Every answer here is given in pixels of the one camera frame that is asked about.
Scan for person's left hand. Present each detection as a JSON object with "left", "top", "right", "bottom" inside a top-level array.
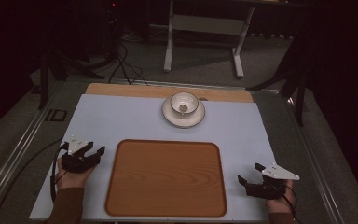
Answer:
[{"left": 55, "top": 157, "right": 96, "bottom": 190}]

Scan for light blue mat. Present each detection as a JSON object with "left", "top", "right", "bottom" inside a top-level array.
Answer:
[{"left": 29, "top": 93, "right": 278, "bottom": 222}]

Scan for white cup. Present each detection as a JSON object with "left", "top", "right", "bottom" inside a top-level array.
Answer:
[{"left": 170, "top": 91, "right": 200, "bottom": 117}]

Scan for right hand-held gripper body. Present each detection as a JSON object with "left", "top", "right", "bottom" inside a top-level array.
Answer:
[{"left": 245, "top": 162, "right": 301, "bottom": 201}]

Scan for wooden tray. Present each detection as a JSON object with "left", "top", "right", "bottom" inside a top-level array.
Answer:
[{"left": 104, "top": 138, "right": 228, "bottom": 218}]

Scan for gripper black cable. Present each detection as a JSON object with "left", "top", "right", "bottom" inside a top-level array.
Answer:
[
  {"left": 49, "top": 143, "right": 70, "bottom": 203},
  {"left": 279, "top": 183, "right": 301, "bottom": 224}
]

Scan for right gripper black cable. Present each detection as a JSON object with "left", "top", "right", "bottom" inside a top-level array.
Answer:
[{"left": 279, "top": 183, "right": 301, "bottom": 224}]

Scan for white saucer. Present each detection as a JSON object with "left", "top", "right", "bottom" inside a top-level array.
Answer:
[{"left": 161, "top": 94, "right": 206, "bottom": 129}]

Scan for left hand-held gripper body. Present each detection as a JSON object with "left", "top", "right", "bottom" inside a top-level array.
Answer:
[{"left": 60, "top": 134, "right": 102, "bottom": 175}]

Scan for person's right hand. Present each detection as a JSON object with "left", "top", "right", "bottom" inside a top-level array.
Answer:
[{"left": 266, "top": 179, "right": 295, "bottom": 215}]

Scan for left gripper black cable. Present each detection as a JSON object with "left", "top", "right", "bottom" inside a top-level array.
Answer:
[{"left": 49, "top": 143, "right": 70, "bottom": 203}]

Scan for white metal table frame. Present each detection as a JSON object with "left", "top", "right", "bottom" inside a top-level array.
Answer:
[{"left": 163, "top": 0, "right": 256, "bottom": 79}]

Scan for bundle of black floor cables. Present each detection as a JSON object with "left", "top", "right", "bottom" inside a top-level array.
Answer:
[{"left": 103, "top": 3, "right": 148, "bottom": 86}]

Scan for black tripod stand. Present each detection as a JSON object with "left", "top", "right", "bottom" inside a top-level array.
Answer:
[{"left": 245, "top": 36, "right": 311, "bottom": 127}]

